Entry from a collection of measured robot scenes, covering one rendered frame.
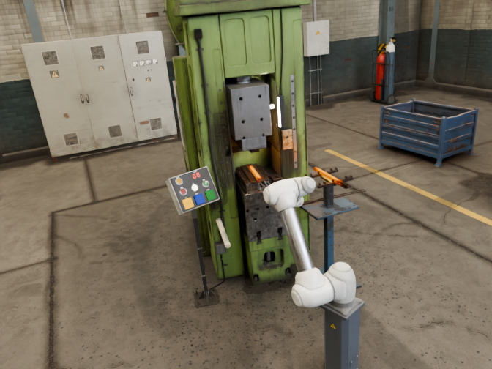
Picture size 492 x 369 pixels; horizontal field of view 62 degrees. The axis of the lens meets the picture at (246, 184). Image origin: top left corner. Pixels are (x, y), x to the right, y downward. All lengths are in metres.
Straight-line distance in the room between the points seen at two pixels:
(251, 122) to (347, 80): 7.94
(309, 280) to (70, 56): 6.58
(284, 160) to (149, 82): 5.17
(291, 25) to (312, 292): 2.01
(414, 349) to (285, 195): 1.54
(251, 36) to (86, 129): 5.49
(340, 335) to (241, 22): 2.29
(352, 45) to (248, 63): 7.86
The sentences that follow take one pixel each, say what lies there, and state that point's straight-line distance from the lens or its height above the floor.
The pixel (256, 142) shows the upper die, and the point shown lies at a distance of 3.31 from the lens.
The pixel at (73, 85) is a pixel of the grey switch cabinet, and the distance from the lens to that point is 8.20.
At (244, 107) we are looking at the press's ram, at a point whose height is 1.62.
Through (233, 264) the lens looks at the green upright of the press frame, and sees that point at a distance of 3.90.
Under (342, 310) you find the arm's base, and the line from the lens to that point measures 2.61.
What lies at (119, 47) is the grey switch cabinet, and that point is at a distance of 8.23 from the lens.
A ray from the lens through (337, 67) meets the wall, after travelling 10.84.
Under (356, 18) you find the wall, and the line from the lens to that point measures 11.08.
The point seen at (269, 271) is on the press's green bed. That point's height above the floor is 0.12.
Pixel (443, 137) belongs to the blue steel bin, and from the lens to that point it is 6.44.
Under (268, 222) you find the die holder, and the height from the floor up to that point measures 0.62.
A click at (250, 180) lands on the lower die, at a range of 3.44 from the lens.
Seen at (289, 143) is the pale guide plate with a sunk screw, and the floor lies 1.23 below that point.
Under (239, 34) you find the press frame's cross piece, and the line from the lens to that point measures 3.30.
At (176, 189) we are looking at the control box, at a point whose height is 1.11.
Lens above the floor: 2.29
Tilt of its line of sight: 23 degrees down
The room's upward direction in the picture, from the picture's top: 5 degrees counter-clockwise
